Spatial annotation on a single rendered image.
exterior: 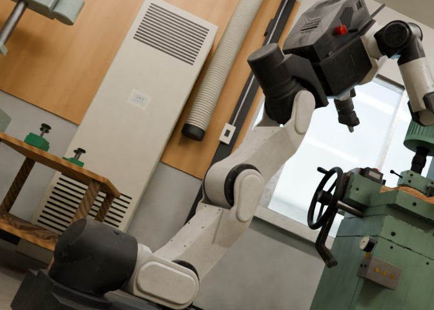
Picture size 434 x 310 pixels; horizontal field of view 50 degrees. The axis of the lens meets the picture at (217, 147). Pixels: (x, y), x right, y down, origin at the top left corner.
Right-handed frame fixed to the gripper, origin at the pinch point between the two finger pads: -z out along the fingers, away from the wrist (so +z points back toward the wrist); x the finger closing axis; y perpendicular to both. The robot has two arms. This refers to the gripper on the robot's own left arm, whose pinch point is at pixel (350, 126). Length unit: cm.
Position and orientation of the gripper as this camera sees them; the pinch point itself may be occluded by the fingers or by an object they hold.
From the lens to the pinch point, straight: 245.7
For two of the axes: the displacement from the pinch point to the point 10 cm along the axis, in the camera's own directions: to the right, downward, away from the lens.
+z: -3.8, -7.7, -5.1
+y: 7.4, -5.8, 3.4
